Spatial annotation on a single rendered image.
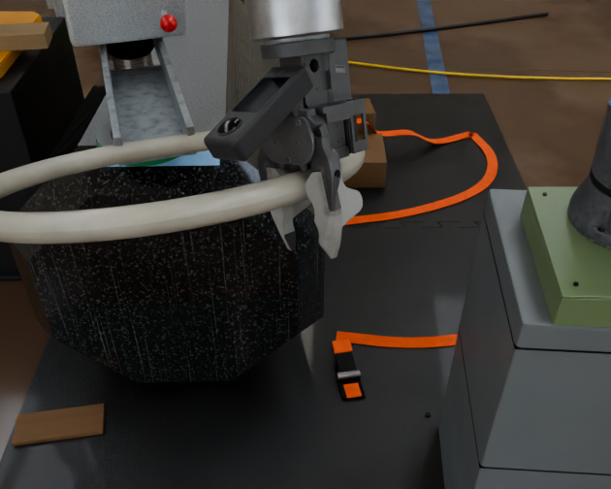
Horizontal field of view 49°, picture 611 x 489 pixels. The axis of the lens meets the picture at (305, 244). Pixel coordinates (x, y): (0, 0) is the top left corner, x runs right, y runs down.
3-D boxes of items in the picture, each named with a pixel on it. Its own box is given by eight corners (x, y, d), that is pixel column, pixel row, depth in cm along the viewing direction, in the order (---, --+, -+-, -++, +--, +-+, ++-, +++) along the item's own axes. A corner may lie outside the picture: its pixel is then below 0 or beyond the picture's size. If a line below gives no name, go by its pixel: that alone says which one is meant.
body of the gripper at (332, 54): (371, 155, 69) (361, 33, 65) (313, 175, 63) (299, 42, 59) (317, 152, 74) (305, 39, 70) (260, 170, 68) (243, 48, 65)
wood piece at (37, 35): (-17, 52, 212) (-22, 37, 209) (-11, 39, 220) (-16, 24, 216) (48, 48, 214) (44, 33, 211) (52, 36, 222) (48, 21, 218)
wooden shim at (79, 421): (12, 446, 189) (11, 443, 188) (17, 417, 197) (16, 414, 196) (103, 434, 193) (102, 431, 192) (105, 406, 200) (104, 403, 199)
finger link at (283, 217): (322, 238, 75) (328, 159, 71) (284, 253, 71) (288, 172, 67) (303, 228, 77) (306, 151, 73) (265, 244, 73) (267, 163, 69)
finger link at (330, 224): (383, 242, 69) (359, 154, 68) (344, 259, 65) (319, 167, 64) (361, 244, 71) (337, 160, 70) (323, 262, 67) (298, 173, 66)
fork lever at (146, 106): (80, 19, 155) (75, -3, 152) (163, 11, 159) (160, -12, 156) (95, 170, 103) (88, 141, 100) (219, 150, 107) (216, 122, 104)
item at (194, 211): (-7, 180, 101) (-12, 161, 100) (305, 132, 112) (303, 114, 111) (-104, 286, 55) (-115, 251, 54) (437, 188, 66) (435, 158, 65)
